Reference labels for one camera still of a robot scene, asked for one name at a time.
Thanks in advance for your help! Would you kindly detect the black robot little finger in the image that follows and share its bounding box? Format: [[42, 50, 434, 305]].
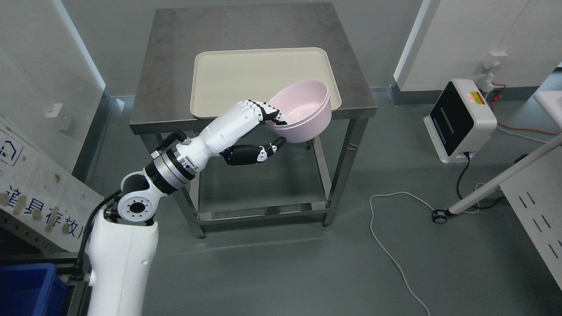
[[244, 100, 259, 108]]

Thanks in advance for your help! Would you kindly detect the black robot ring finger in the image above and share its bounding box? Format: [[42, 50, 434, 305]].
[[253, 102, 269, 111]]

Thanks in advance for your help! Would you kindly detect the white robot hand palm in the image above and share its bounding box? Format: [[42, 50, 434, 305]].
[[189, 101, 259, 164]]

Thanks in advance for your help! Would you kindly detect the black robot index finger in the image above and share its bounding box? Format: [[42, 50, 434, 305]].
[[262, 111, 286, 126]]

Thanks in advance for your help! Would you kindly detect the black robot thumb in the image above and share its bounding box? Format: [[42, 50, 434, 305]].
[[220, 137, 286, 166]]

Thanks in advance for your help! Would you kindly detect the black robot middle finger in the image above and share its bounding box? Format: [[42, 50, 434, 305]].
[[257, 105, 280, 118]]

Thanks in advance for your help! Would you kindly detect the pink bowl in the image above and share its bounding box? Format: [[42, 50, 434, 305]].
[[268, 80, 331, 130], [268, 94, 331, 143]]

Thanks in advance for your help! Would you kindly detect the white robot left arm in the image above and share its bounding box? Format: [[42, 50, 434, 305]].
[[79, 100, 291, 316]]

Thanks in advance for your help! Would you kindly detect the metal shelf rack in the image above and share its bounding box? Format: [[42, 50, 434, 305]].
[[1, 210, 91, 316]]

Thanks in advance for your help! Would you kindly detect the beige plastic tray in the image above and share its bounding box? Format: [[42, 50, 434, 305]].
[[189, 47, 342, 119]]

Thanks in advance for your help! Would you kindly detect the stainless steel table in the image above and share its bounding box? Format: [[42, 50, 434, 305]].
[[129, 2, 377, 226]]

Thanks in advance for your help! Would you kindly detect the white black box device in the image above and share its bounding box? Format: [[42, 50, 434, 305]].
[[423, 79, 497, 163]]

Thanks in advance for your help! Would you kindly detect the white wheeled stand leg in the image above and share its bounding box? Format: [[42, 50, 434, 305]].
[[432, 134, 562, 224]]

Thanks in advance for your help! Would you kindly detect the white signboard with text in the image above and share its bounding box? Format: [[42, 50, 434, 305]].
[[0, 119, 102, 252]]

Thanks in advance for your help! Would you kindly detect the blue bin lower left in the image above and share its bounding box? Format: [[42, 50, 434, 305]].
[[0, 263, 68, 316]]

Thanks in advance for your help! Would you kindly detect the white perforated panel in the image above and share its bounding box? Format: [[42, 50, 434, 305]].
[[500, 147, 562, 286]]

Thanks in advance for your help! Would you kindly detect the white cable on floor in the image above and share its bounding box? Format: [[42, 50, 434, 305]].
[[370, 192, 481, 316]]

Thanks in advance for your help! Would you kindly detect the white wall socket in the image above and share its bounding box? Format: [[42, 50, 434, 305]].
[[46, 103, 72, 131]]

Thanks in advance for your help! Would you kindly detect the black power cable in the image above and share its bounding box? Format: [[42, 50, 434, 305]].
[[456, 151, 530, 210]]

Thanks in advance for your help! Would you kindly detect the white wall plug adapter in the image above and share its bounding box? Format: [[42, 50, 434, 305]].
[[479, 50, 508, 93]]

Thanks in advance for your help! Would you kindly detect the red cable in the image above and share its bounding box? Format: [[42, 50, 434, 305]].
[[492, 83, 562, 135]]

